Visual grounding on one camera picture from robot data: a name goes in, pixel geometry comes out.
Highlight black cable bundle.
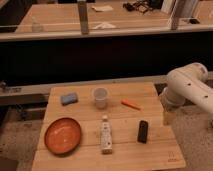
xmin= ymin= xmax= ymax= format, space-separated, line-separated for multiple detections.
xmin=122 ymin=0 xmax=155 ymax=14

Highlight orange marker pen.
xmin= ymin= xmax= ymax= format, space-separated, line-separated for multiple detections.
xmin=121 ymin=99 xmax=141 ymax=110

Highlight grey metal post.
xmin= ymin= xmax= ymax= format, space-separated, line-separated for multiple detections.
xmin=77 ymin=0 xmax=89 ymax=34
xmin=169 ymin=0 xmax=186 ymax=30

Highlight orange ceramic bowl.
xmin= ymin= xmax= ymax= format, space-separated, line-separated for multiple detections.
xmin=44 ymin=118 xmax=82 ymax=155

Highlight white paper sheet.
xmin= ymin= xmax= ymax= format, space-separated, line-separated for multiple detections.
xmin=91 ymin=5 xmax=113 ymax=12

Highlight white crumpled paper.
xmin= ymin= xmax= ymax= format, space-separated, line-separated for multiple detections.
xmin=92 ymin=22 xmax=116 ymax=29

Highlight black rectangular block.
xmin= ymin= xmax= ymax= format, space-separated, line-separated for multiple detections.
xmin=137 ymin=120 xmax=148 ymax=143

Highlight right grey metal post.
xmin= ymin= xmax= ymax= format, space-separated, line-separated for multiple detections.
xmin=169 ymin=0 xmax=186 ymax=30

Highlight small black background device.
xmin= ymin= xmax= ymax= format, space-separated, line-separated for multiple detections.
xmin=189 ymin=18 xmax=200 ymax=24

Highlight white squeeze bottle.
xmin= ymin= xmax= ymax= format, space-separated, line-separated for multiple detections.
xmin=100 ymin=115 xmax=113 ymax=154

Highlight blue sponge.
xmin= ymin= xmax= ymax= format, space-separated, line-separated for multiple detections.
xmin=61 ymin=93 xmax=78 ymax=106

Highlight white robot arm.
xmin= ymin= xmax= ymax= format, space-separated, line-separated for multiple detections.
xmin=159 ymin=63 xmax=213 ymax=125

